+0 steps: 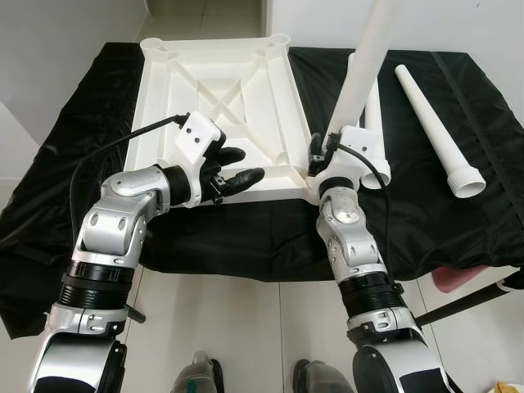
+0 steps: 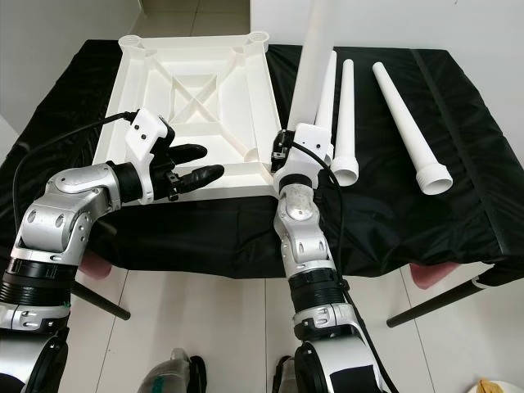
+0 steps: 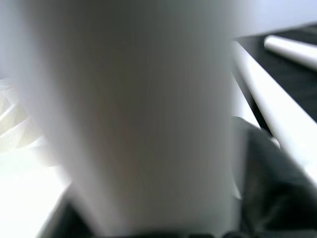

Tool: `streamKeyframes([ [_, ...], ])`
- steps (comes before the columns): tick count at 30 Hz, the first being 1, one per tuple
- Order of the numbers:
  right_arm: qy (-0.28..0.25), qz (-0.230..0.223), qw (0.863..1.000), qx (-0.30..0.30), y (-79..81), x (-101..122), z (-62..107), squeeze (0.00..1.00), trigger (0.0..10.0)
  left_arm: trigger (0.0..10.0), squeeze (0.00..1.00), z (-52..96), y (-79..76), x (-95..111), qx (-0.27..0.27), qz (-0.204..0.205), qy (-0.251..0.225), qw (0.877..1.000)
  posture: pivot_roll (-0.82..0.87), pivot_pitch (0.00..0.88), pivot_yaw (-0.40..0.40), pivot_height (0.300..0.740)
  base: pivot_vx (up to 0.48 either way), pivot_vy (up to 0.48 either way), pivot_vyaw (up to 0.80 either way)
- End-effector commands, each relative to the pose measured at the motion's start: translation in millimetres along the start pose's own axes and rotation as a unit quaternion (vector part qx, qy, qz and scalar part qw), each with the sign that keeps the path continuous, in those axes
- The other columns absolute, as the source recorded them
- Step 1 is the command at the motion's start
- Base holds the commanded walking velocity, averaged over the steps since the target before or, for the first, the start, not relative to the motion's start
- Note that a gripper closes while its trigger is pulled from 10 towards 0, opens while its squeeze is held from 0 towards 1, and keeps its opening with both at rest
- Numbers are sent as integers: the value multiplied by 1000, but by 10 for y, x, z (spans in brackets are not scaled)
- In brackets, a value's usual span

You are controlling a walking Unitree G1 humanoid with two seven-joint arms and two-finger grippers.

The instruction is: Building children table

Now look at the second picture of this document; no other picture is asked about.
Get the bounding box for white plastic children table top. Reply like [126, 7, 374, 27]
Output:
[92, 31, 285, 198]

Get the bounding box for black table cloth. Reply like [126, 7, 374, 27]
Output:
[0, 39, 524, 289]

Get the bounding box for grey robot left foot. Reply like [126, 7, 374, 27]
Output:
[138, 348, 206, 393]

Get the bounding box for grey robot foot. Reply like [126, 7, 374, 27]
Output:
[274, 354, 300, 393]
[138, 348, 206, 393]

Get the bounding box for grey robot right foot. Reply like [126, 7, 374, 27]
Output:
[274, 354, 300, 393]

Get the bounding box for white round bowl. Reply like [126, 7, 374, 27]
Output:
[477, 378, 524, 393]

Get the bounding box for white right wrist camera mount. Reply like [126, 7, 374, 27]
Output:
[274, 123, 336, 194]

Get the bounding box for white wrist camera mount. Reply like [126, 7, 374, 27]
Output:
[274, 123, 336, 194]
[124, 106, 174, 205]

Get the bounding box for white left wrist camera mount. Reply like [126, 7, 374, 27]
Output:
[124, 106, 174, 205]

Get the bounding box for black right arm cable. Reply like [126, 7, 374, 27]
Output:
[285, 138, 387, 387]

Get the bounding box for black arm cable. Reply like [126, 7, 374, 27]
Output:
[12, 111, 137, 240]
[285, 138, 387, 387]

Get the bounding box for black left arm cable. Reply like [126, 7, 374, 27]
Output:
[12, 111, 137, 240]

